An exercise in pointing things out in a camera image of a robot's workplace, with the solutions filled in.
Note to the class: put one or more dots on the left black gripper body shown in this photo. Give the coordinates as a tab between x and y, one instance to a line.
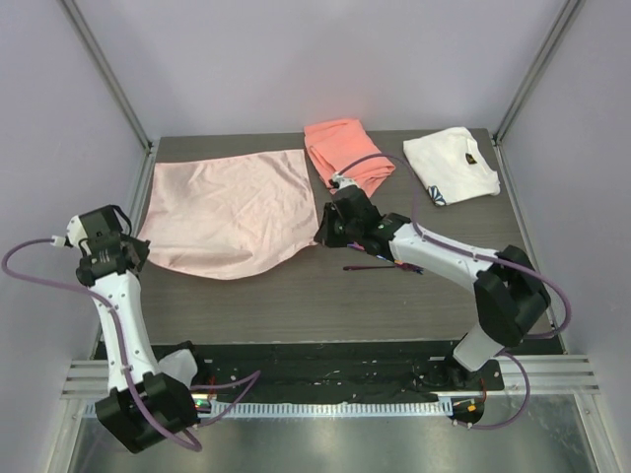
140	248

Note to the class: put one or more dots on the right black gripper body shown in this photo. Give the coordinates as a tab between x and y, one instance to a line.
337	233

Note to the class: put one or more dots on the pink satin napkin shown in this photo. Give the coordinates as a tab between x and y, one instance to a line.
230	218

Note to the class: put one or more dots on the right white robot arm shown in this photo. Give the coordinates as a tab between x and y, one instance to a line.
509	298

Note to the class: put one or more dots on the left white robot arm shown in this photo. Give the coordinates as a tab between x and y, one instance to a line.
148	398

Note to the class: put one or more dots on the folded coral cloth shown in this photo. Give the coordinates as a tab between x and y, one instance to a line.
343	146

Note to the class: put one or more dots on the folded white shirt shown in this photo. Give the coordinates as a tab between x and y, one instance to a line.
451	167

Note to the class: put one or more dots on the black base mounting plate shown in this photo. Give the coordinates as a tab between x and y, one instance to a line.
353	373

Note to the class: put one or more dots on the white slotted cable duct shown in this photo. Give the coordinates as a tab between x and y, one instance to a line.
246	411

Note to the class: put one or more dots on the left aluminium frame post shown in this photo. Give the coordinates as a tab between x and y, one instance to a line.
79	23

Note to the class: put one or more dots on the aluminium frame post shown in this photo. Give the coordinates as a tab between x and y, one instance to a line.
561	25
79	23

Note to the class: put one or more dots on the right aluminium frame post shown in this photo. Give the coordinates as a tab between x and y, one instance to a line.
561	25

